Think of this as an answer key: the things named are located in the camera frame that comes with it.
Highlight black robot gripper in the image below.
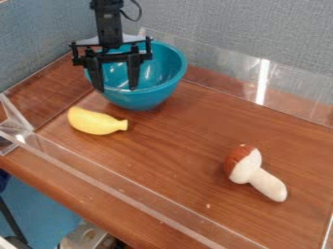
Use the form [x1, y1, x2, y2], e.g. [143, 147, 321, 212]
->
[71, 0, 152, 92]

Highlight yellow toy banana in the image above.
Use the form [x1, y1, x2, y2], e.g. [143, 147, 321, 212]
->
[68, 106, 128, 135]

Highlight blue plastic bowl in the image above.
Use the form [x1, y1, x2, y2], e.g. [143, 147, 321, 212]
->
[84, 41, 187, 111]

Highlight clear acrylic tray walls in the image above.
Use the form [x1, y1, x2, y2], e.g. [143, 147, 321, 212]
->
[0, 32, 333, 249]

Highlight brown white toy mushroom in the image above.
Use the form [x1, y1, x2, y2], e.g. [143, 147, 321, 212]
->
[222, 144, 287, 202]

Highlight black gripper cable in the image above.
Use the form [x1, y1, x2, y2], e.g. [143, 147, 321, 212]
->
[119, 0, 143, 23]

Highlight grey metal bracket under table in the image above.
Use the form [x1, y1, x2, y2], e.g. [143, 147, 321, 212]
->
[59, 221, 116, 249]

